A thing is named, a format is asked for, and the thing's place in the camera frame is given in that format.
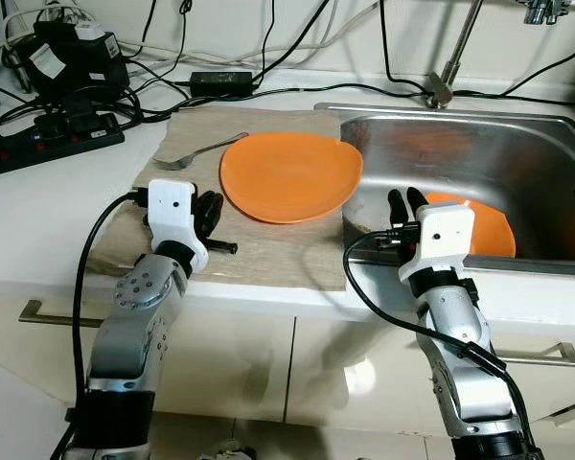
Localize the orange plastic plate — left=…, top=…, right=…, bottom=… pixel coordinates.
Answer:
left=219, top=132, right=363, bottom=224

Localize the cream kitchen cabinet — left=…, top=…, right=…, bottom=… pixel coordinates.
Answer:
left=0, top=283, right=575, bottom=442

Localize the beige woven placemat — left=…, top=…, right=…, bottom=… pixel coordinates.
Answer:
left=86, top=105, right=365, bottom=291

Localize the silver metal fork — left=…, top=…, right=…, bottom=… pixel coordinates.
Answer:
left=153, top=132, right=250, bottom=172

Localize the stainless steel sink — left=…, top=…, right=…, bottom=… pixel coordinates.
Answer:
left=314, top=103, right=575, bottom=279

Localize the chrome sink faucet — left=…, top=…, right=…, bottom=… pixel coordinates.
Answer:
left=426, top=0, right=485, bottom=108

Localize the black power adapter brick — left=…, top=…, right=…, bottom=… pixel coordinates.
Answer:
left=190, top=70, right=255, bottom=97

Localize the black power strip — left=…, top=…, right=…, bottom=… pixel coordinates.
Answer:
left=0, top=113, right=126, bottom=180

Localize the dark robot left foot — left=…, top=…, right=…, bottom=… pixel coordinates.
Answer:
left=206, top=439, right=255, bottom=460

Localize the black battery charger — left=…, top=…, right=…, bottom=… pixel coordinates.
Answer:
left=5, top=19, right=130, bottom=102

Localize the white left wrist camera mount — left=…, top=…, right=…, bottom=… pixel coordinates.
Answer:
left=149, top=179, right=210, bottom=274

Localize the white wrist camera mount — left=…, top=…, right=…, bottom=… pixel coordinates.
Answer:
left=398, top=203, right=475, bottom=284
left=149, top=179, right=210, bottom=274

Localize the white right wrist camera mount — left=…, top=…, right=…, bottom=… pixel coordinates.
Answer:
left=398, top=203, right=475, bottom=284

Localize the black power cable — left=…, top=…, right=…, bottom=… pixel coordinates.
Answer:
left=254, top=82, right=432, bottom=102
left=252, top=0, right=332, bottom=78
left=379, top=0, right=432, bottom=92

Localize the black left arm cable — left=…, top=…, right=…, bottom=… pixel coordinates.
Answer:
left=53, top=190, right=154, bottom=460

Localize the chrome wall tap valve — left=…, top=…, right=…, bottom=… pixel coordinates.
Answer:
left=522, top=0, right=571, bottom=25

